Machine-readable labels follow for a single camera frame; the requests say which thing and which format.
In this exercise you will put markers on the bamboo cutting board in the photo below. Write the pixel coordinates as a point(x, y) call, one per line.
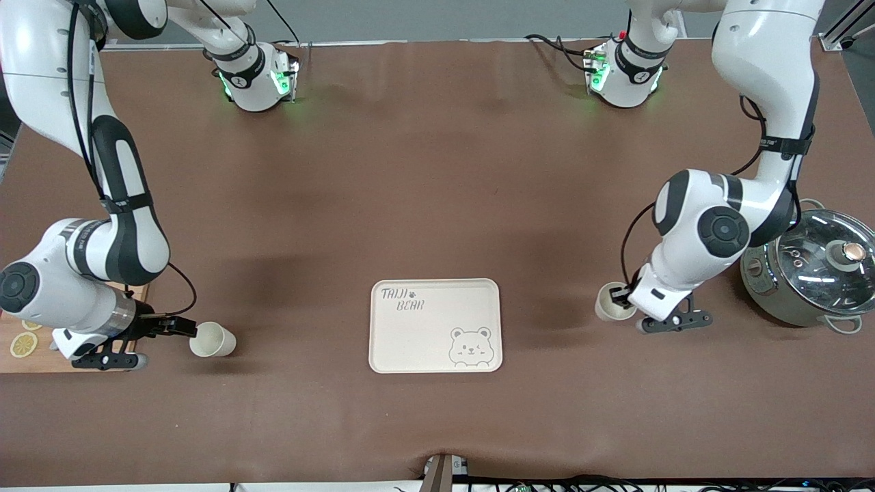
point(41, 365)

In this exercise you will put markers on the lemon slice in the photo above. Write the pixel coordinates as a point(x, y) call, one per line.
point(24, 344)
point(31, 324)

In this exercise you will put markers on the grey metal cooking pot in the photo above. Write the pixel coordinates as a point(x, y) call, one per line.
point(767, 294)

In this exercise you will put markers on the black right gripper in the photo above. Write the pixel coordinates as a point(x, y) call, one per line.
point(149, 323)

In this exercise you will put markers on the glass pot lid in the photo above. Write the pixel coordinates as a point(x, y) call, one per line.
point(820, 273)

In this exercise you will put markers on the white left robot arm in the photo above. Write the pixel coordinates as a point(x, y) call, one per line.
point(765, 68)

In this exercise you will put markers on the aluminium frame profile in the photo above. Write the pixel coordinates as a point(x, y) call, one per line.
point(844, 24)

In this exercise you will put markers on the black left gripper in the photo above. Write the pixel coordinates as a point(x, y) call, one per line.
point(627, 292)

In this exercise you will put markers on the white IKEA cup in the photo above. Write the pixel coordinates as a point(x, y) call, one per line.
point(210, 340)
point(607, 307)

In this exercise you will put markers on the brown table cover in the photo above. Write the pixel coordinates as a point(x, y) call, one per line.
point(437, 191)

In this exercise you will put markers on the table edge camera mount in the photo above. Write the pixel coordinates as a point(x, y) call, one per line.
point(441, 471)

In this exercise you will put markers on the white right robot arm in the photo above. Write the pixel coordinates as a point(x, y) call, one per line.
point(41, 89)

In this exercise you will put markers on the cream bear print tray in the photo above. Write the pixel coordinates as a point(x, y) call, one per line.
point(424, 335)

